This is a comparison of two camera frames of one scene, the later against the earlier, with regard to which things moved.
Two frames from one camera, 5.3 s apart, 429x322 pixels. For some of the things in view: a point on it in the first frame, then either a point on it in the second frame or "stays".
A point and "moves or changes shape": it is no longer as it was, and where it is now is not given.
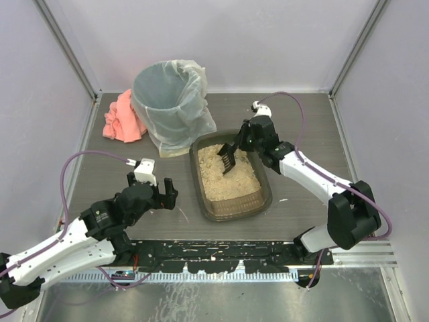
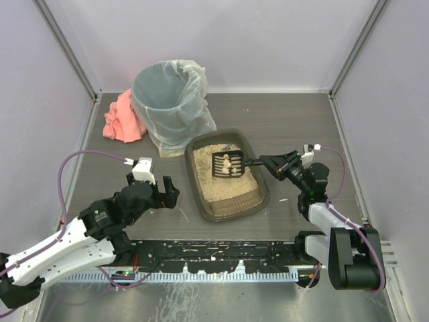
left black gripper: [155, 196] stays
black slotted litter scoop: [226, 151] moves or changes shape
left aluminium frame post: [61, 39] stays
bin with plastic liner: [171, 96] stays
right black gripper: [243, 138] → [287, 166]
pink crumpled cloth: [120, 123] stays
